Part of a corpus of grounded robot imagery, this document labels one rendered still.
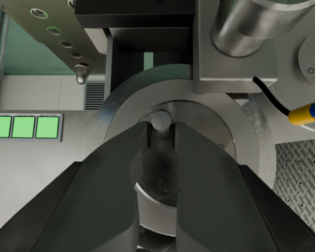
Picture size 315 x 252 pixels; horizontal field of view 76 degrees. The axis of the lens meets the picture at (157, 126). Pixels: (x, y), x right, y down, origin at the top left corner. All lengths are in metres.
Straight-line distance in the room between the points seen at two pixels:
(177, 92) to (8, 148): 0.52
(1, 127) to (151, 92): 0.51
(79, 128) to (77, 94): 2.71
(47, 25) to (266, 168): 0.40
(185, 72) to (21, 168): 0.50
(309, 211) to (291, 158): 0.07
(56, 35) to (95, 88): 2.70
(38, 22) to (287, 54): 0.37
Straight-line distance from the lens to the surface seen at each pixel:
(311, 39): 0.22
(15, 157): 0.61
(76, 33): 0.44
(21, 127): 0.60
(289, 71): 0.20
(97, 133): 0.17
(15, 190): 0.61
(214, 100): 0.16
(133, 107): 0.16
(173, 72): 0.17
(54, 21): 0.42
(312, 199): 0.33
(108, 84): 0.18
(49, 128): 0.56
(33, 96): 3.54
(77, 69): 0.56
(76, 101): 3.20
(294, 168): 0.36
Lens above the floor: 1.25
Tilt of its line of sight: 9 degrees down
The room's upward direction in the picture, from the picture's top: 179 degrees counter-clockwise
